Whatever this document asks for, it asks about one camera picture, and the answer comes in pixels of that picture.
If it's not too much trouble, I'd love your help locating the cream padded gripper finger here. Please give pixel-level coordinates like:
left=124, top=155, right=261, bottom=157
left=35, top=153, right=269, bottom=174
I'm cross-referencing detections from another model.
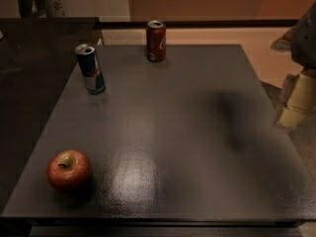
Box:
left=275, top=70, right=316, bottom=129

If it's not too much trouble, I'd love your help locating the blue silver redbull can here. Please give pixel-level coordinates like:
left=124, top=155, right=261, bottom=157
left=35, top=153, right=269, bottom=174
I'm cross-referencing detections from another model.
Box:
left=75, top=43, right=106, bottom=95

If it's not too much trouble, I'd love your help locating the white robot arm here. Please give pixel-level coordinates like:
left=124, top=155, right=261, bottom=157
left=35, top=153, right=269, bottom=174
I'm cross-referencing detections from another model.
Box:
left=271, top=3, right=316, bottom=129

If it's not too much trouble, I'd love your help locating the red cola can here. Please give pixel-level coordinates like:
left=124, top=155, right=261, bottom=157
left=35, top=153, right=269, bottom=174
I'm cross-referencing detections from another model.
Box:
left=146, top=21, right=166, bottom=62

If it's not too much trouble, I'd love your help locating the red apple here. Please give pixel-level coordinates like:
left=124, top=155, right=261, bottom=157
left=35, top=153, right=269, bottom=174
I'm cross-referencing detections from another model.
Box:
left=46, top=149, right=91, bottom=193

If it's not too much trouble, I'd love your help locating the grey cylindrical bin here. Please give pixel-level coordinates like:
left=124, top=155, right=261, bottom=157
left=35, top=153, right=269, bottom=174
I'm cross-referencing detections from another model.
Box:
left=18, top=0, right=44, bottom=18

